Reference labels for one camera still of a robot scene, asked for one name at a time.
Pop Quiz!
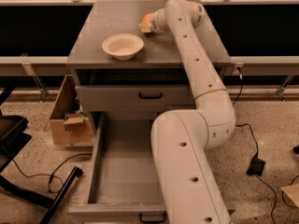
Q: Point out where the open cardboard box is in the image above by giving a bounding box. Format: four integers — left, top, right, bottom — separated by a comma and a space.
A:
50, 76, 93, 145

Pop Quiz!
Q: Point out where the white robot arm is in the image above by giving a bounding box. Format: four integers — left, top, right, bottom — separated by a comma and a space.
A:
140, 0, 235, 224

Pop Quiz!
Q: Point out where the open grey middle drawer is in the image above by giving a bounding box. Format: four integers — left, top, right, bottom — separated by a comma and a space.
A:
69, 110, 235, 224

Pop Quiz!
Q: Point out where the orange fruit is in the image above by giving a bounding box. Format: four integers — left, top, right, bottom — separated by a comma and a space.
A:
142, 13, 152, 22

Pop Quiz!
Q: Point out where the grey drawer cabinet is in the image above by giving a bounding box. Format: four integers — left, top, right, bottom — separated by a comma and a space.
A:
67, 0, 229, 119

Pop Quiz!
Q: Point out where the black metal stand frame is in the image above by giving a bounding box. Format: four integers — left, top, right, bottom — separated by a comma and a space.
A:
0, 91, 91, 224

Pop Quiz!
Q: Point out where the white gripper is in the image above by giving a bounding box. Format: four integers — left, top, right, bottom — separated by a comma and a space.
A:
139, 9, 165, 34

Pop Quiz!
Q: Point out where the black cable left floor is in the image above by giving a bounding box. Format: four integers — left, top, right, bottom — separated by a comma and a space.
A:
12, 153, 93, 194

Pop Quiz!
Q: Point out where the cardboard piece right floor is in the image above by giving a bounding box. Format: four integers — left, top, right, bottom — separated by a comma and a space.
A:
281, 184, 299, 208

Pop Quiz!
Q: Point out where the black cable right floor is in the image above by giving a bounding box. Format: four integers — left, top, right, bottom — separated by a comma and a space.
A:
232, 66, 278, 224

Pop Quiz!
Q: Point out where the black power adapter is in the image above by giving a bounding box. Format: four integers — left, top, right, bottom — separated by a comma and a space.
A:
247, 157, 265, 176

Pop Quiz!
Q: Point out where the closed grey upper drawer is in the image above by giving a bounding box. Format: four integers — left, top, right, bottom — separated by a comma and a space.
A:
75, 84, 224, 112

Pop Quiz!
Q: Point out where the black cable floor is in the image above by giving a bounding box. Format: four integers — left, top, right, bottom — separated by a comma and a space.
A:
232, 66, 278, 224
12, 153, 93, 194

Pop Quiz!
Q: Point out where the beige paper bowl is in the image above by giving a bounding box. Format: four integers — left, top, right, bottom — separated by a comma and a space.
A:
102, 34, 144, 61

